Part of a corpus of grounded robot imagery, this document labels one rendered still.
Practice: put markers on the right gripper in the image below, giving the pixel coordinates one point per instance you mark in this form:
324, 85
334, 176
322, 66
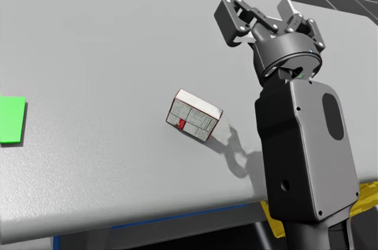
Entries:
283, 50

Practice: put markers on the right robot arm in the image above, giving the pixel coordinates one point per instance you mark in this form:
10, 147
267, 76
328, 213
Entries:
301, 155

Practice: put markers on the red and white carton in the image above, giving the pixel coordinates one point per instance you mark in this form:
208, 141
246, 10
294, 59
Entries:
193, 118

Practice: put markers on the yellow box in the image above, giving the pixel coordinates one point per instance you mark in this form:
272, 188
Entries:
367, 198

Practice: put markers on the green pad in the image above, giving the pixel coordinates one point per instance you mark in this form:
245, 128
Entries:
11, 120

